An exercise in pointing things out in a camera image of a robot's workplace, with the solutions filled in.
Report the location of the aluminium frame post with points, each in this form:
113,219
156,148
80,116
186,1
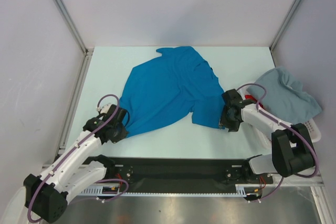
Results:
71,25
285,24

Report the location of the blue t shirt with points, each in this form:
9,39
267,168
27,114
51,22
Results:
167,88

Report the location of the left aluminium frame post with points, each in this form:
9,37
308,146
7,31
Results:
71,25

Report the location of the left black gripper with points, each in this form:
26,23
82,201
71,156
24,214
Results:
122,135

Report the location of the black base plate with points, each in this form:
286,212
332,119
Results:
183,176

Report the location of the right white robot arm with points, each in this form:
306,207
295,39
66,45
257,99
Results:
292,151

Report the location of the right aluminium frame post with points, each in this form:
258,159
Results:
285,24

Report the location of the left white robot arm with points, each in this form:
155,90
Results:
49,193

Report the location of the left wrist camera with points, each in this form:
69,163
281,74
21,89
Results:
104,109

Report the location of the red t shirt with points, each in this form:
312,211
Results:
248,96

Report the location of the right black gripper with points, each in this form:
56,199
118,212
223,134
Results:
233,127

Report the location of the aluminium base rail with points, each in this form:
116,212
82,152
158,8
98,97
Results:
272,179

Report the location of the grey t shirt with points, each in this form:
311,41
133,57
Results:
283,96

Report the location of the white plastic basket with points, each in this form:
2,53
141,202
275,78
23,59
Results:
265,142

